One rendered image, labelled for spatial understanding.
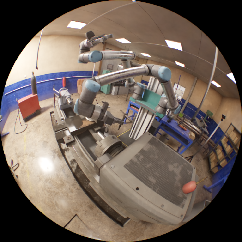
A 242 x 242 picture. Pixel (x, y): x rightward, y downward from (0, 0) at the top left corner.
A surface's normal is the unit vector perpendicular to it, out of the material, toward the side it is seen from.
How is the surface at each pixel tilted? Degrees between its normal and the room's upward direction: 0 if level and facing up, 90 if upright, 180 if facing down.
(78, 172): 0
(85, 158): 0
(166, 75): 86
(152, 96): 90
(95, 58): 91
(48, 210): 0
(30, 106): 90
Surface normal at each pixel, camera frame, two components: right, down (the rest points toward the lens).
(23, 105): 0.89, 0.40
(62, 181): 0.22, -0.80
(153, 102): -0.68, 0.29
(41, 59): 0.71, 0.53
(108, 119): 0.33, 0.46
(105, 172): -0.32, -0.36
